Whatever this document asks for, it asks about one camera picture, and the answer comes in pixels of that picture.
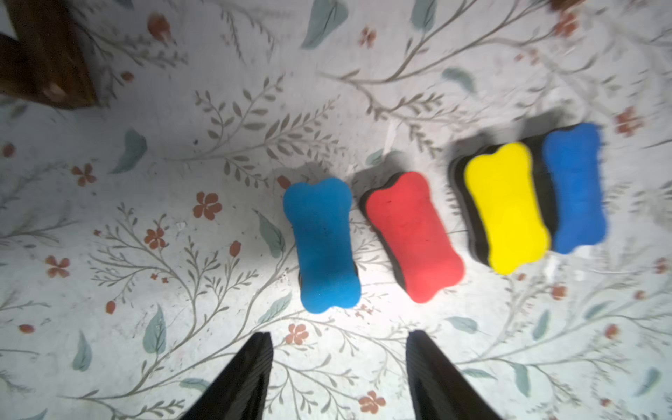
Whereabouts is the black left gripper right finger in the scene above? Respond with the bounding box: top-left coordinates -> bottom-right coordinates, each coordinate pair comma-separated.
406,330 -> 502,420

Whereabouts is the wooden two-tier shelf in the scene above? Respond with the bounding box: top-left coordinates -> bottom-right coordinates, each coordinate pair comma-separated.
1,0 -> 98,110

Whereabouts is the blue eraser top shelf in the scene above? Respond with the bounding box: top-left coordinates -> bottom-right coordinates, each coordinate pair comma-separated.
283,178 -> 362,314
523,122 -> 607,255

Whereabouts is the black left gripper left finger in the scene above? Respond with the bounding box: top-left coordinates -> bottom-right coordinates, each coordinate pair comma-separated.
183,332 -> 274,420

